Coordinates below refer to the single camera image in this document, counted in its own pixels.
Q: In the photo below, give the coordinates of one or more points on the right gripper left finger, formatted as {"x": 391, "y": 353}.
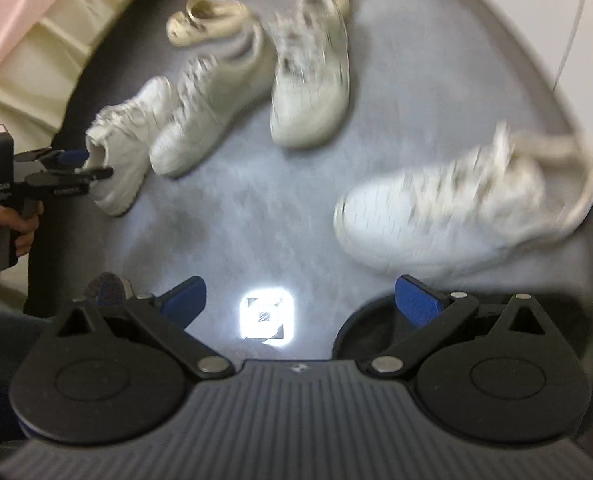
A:
{"x": 109, "y": 374}

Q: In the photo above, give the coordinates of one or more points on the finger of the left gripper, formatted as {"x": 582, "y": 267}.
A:
{"x": 65, "y": 158}
{"x": 82, "y": 176}

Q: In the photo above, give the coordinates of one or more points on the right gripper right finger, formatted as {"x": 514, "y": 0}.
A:
{"x": 520, "y": 382}

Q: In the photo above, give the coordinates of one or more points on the white sneaker large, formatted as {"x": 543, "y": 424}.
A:
{"x": 521, "y": 191}

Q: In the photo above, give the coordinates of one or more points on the cream bed skirt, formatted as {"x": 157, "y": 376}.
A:
{"x": 39, "y": 75}

